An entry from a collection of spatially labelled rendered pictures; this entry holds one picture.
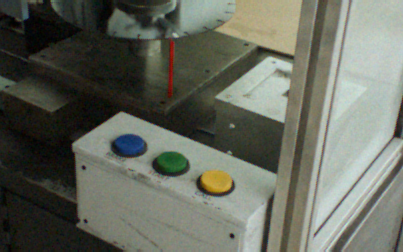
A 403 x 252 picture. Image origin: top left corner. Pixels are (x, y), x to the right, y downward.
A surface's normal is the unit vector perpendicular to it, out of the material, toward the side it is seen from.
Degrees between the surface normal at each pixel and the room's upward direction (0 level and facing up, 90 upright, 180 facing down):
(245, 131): 90
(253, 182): 0
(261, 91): 0
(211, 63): 0
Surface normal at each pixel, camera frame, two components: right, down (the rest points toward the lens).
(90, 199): -0.54, 0.42
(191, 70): 0.06, -0.84
